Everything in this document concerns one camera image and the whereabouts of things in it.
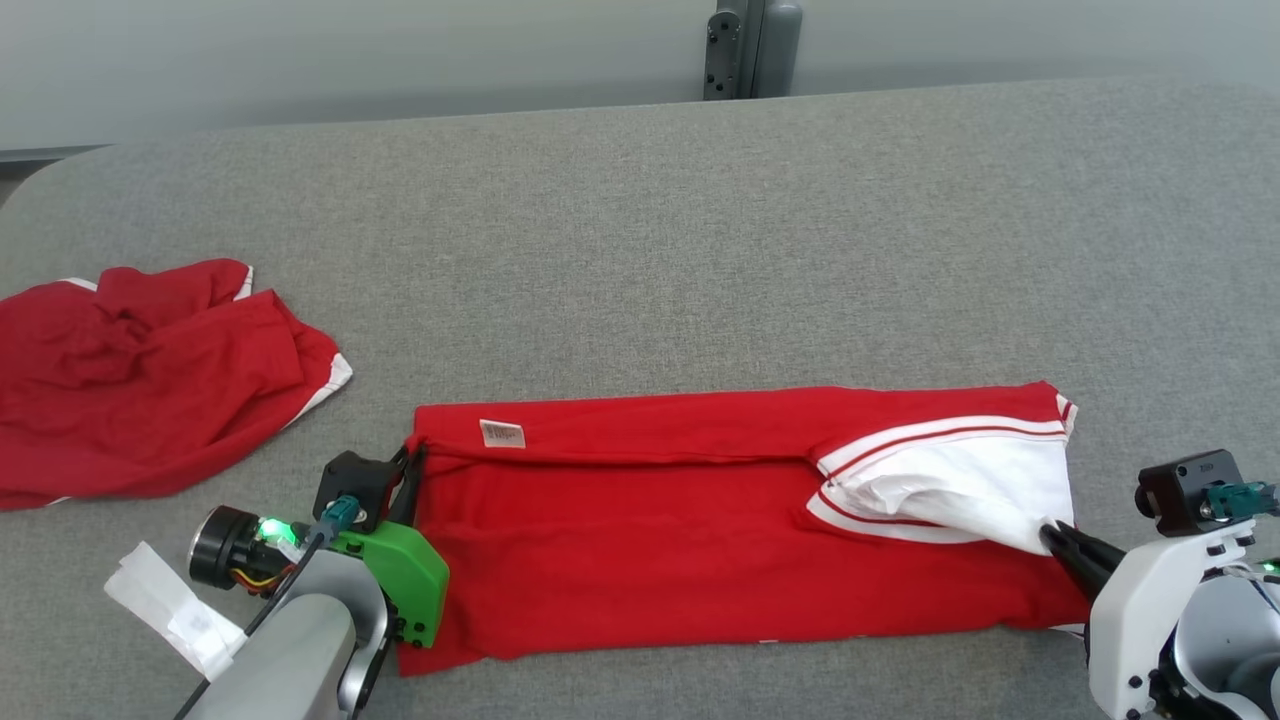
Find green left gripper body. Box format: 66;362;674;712
330;518;451;649

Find red lettered basketball jersey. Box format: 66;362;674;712
397;380;1093;677

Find left arm teal plug cable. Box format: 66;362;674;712
175;495;361;720

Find grey metal wall post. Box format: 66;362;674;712
703;0;804;101

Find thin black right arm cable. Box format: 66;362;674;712
1225;560;1280;613

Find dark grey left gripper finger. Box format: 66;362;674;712
388;445;427;527

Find white paper tag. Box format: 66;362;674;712
103;541;247;681

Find red shorts with white panels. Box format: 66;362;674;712
0;258;353;511

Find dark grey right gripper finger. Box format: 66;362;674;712
1050;522;1127;577
1040;530;1111;601

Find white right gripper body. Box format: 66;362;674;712
1088;518;1257;720

